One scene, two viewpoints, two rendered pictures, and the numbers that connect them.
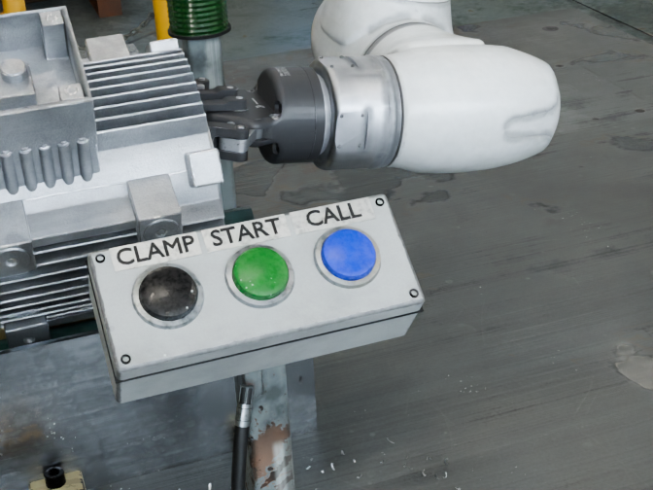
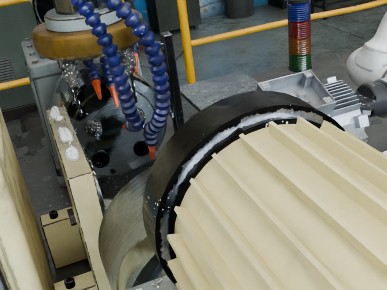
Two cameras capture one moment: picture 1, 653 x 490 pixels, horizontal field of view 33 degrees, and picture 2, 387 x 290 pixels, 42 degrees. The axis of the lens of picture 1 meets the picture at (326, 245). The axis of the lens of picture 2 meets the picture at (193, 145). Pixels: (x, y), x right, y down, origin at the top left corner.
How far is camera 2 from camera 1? 0.48 m
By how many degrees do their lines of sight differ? 1
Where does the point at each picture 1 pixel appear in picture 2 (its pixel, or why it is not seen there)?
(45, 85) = (307, 96)
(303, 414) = not seen: hidden behind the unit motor
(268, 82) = (367, 88)
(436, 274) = not seen: outside the picture
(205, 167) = (364, 121)
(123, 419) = not seen: hidden behind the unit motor
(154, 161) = (344, 120)
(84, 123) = (330, 110)
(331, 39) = (364, 69)
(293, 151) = (378, 112)
